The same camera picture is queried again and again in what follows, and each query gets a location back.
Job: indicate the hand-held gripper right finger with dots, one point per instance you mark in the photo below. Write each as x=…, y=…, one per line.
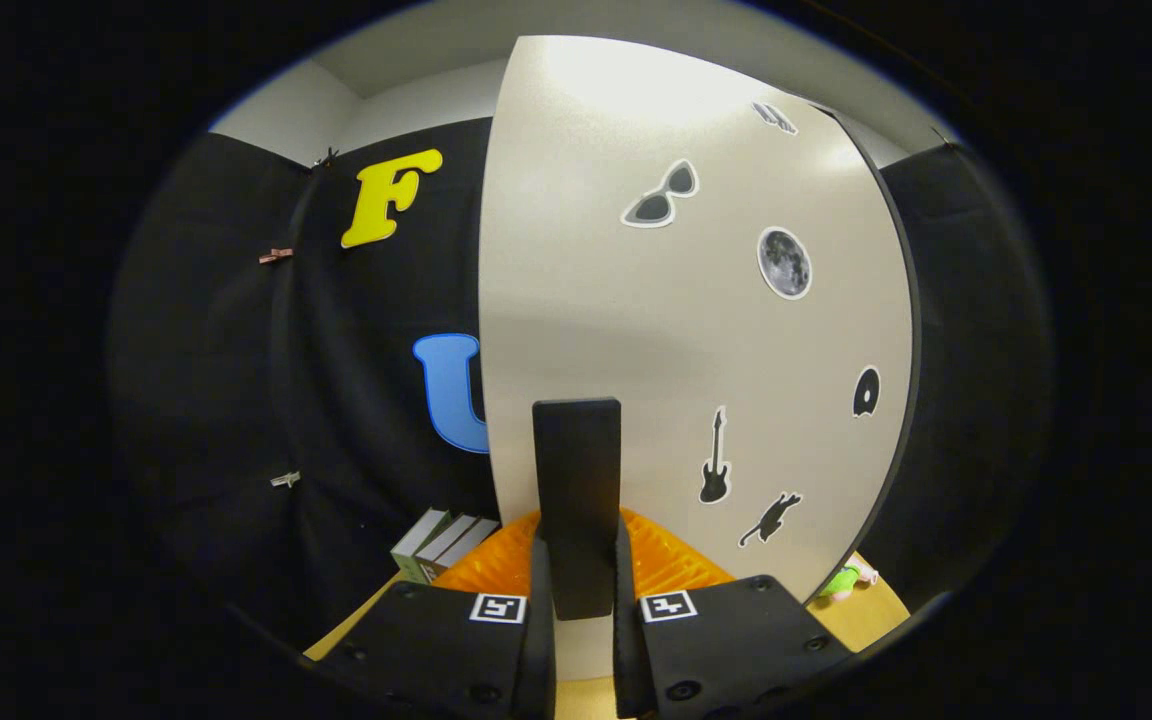
x=626, y=650

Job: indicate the white clip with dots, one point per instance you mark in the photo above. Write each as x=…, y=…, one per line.
x=285, y=480

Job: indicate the beige cabinet door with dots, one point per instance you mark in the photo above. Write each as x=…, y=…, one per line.
x=636, y=300

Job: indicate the green book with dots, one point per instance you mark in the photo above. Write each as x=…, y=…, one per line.
x=411, y=550

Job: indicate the green plush toy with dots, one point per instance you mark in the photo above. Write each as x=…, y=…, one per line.
x=841, y=580

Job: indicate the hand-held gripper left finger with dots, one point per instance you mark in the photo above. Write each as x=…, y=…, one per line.
x=542, y=650

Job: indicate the black backdrop cloth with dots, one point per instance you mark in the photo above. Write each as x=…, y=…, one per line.
x=236, y=400

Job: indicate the red clip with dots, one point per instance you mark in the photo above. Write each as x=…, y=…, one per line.
x=276, y=256

